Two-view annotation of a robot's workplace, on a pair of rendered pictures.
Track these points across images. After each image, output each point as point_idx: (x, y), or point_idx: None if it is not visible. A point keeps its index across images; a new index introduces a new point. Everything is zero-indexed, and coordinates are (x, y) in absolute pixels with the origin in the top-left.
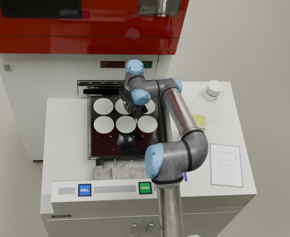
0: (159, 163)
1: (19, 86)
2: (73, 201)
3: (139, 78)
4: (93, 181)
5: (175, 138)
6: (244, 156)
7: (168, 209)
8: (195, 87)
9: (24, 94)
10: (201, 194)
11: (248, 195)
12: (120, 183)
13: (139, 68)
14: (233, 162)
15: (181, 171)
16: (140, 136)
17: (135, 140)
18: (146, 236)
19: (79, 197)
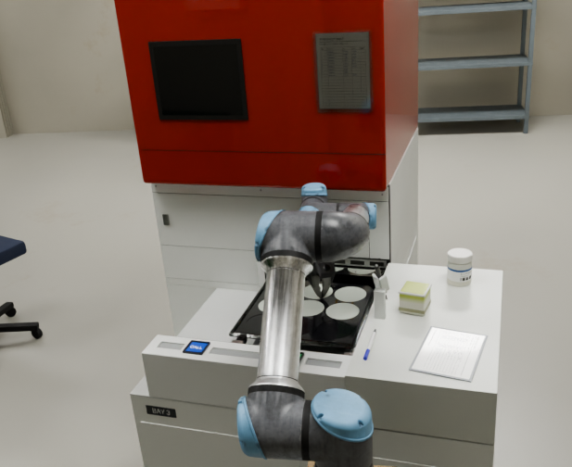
0: (267, 221)
1: (182, 258)
2: (172, 358)
3: (313, 198)
4: (215, 342)
5: (372, 315)
6: (490, 347)
7: (272, 300)
8: (437, 271)
9: (186, 276)
10: (384, 378)
11: (481, 397)
12: (254, 349)
13: (317, 187)
14: (465, 350)
15: (302, 244)
16: (323, 321)
17: (313, 324)
18: None
19: (184, 353)
